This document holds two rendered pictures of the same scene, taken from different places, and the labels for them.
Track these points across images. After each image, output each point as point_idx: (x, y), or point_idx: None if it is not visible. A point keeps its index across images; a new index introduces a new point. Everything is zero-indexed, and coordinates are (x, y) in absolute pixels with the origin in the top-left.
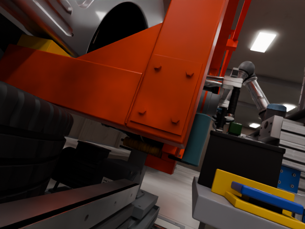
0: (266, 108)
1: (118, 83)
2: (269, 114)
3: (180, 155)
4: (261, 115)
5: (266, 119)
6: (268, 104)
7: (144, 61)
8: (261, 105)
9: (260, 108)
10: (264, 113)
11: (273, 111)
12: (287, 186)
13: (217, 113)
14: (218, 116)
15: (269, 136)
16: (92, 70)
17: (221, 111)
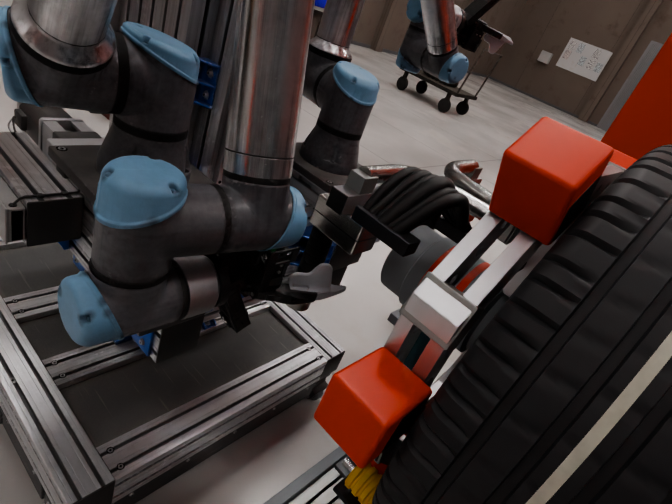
0: (174, 73)
1: None
2: (190, 107)
3: (349, 457)
4: (89, 78)
5: (181, 131)
6: (190, 61)
7: None
8: (109, 23)
9: (97, 42)
10: (144, 88)
11: (195, 92)
12: None
13: (271, 258)
14: (285, 268)
15: (378, 241)
16: None
17: (330, 246)
